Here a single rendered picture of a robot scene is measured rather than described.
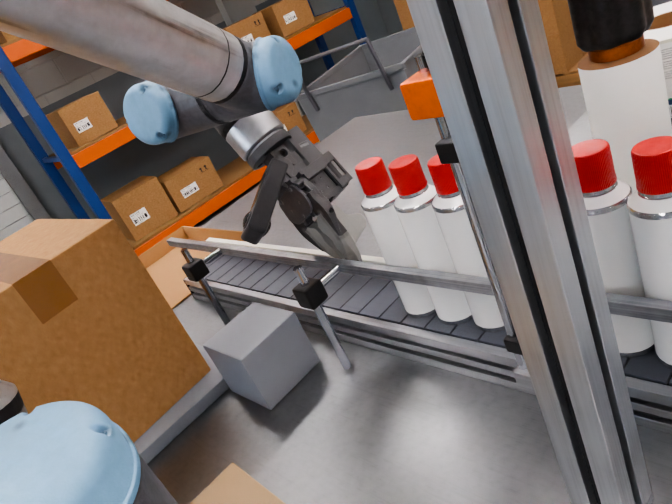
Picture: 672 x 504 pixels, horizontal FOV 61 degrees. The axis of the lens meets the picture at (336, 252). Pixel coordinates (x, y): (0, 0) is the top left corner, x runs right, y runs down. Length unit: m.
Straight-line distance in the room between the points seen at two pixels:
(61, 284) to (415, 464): 0.47
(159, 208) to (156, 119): 3.58
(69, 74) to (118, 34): 4.41
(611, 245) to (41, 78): 4.60
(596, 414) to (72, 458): 0.35
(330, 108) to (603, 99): 2.22
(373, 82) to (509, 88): 2.44
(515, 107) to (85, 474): 0.34
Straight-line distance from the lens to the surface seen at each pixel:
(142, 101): 0.73
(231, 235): 1.33
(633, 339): 0.59
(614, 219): 0.52
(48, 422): 0.48
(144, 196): 4.25
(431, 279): 0.64
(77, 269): 0.79
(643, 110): 0.77
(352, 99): 2.82
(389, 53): 3.55
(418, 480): 0.62
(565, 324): 0.38
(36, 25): 0.51
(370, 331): 0.78
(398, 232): 0.66
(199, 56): 0.59
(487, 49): 0.31
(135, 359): 0.83
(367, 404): 0.72
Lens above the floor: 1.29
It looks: 25 degrees down
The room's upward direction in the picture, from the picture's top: 25 degrees counter-clockwise
